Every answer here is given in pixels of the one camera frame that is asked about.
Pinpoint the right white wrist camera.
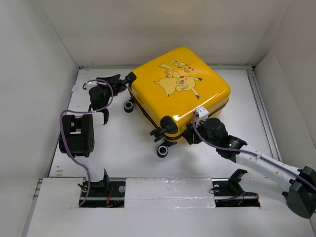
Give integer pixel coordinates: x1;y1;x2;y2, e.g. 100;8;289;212
194;106;209;122

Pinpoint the yellow hard-shell suitcase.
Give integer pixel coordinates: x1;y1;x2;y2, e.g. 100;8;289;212
123;47;231;158

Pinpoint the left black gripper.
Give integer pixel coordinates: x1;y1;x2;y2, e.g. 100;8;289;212
96;75;120;109

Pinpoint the purple cable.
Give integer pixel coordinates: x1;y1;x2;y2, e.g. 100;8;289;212
59;78;115;207
192;115;316;192

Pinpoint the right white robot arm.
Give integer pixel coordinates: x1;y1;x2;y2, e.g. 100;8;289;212
185;118;316;219

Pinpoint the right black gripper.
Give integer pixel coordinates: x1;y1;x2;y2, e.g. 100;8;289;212
182;117;218;148

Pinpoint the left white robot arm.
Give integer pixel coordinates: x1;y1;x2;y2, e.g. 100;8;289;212
59;74;126;196

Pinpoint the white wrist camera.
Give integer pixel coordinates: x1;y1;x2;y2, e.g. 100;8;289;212
194;106;209;122
82;78;89;90

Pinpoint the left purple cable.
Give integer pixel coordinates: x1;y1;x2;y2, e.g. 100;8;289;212
59;78;115;207

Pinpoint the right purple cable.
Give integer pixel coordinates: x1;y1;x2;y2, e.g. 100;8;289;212
192;115;316;192

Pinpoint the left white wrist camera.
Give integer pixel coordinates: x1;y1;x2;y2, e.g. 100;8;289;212
82;78;89;90

